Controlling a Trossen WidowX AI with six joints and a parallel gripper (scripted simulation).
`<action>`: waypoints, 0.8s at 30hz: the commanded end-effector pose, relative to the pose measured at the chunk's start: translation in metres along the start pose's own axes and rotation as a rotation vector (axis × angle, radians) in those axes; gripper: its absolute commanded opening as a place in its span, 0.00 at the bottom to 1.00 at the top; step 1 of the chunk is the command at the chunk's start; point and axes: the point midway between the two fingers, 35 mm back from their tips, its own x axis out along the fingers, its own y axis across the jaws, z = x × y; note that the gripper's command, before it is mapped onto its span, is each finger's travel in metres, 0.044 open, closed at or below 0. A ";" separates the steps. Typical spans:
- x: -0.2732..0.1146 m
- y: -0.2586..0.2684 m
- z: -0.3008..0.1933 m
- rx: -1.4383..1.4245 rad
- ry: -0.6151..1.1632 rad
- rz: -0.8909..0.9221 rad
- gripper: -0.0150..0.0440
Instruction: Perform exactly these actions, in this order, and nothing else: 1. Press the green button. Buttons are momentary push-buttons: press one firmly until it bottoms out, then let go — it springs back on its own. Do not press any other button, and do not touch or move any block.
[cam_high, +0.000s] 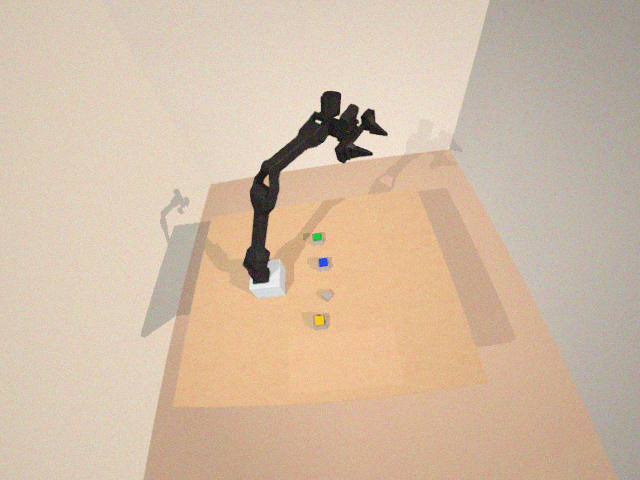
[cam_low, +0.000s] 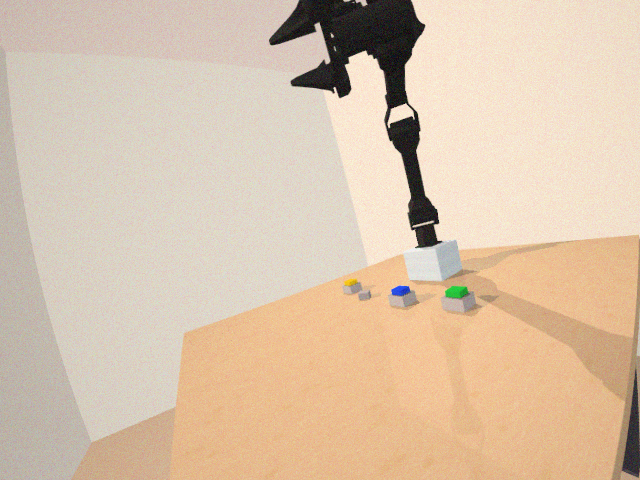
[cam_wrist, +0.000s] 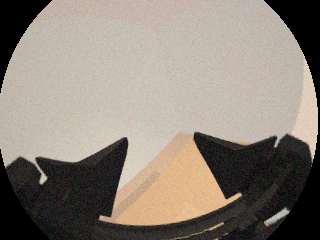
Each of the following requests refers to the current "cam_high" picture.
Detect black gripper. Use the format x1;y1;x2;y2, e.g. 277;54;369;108
332;109;388;163

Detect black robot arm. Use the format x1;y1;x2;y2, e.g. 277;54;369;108
242;91;359;284

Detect green button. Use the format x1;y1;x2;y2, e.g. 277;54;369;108
312;233;324;246

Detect blue button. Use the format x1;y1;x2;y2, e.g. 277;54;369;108
317;257;330;271

